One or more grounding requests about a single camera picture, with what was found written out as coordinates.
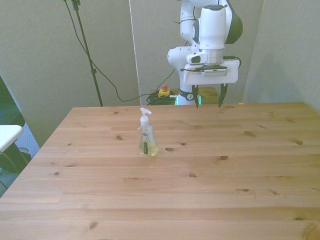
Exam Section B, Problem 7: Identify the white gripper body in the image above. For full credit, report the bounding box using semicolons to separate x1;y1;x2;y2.
183;60;239;86

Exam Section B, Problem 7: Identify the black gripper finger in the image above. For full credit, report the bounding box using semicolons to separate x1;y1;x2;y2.
191;84;200;109
218;83;229;108

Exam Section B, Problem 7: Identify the clear sanitizer pump bottle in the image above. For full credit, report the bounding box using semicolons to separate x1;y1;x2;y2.
136;107;160;158

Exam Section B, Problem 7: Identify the yellow emergency stop button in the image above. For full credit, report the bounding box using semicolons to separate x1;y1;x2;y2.
157;84;171;98

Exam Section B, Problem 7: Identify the white side table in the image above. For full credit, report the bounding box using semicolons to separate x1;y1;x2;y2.
0;124;24;153

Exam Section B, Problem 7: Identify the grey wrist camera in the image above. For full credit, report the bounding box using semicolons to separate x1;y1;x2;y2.
194;65;232;78

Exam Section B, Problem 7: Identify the green coiled cable bundle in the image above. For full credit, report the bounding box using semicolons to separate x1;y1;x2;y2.
146;92;180;106

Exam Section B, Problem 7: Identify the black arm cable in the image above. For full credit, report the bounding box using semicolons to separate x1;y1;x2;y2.
173;14;242;74

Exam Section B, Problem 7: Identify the white vertical wall strip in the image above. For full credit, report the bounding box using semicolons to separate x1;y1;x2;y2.
128;0;142;106

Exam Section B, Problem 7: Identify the dark stand cable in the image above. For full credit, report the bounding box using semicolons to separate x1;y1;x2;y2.
61;0;177;103

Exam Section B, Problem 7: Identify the dark camera stand pole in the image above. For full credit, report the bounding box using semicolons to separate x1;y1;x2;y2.
71;0;104;107

